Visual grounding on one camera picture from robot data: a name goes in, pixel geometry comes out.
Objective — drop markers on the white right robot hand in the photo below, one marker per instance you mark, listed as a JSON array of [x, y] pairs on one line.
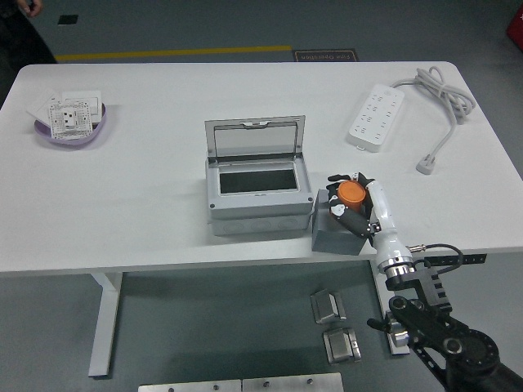
[[384, 208]]

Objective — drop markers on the person's left hand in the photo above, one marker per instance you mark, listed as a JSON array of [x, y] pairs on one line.
[[33, 7]]

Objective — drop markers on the orange cylinder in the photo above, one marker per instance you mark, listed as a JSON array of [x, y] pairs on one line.
[[351, 194]]

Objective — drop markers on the grey electrical box clear lid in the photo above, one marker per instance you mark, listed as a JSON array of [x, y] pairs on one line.
[[257, 204]]

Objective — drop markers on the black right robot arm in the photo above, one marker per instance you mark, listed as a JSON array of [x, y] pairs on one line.
[[433, 322]]

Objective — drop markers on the grey cube with round hole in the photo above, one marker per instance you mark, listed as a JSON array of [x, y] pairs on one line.
[[331, 241]]

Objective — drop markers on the person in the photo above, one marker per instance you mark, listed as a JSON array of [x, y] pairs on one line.
[[20, 41]]

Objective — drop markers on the black floor cover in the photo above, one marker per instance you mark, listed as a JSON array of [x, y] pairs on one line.
[[68, 19]]

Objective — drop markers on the black table control panel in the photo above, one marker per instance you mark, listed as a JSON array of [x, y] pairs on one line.
[[474, 259]]

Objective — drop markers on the white socket panel printed back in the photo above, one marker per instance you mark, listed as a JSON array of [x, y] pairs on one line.
[[67, 118]]

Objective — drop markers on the purple bowl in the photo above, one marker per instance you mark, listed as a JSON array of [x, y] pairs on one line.
[[99, 126]]

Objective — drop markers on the yellow floor tape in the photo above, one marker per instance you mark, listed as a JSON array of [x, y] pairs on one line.
[[163, 53]]

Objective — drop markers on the dark floor sign Fine Operation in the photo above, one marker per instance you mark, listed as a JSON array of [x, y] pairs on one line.
[[327, 56]]

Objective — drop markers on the red object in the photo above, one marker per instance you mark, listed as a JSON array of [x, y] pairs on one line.
[[515, 28]]

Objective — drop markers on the white plain wall panel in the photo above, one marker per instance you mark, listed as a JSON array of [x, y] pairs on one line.
[[38, 106]]

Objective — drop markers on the white switch panel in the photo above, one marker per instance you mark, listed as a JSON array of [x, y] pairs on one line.
[[90, 96]]

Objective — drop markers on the grey metal base plate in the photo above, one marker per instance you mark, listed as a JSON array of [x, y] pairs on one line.
[[188, 387], [292, 384]]

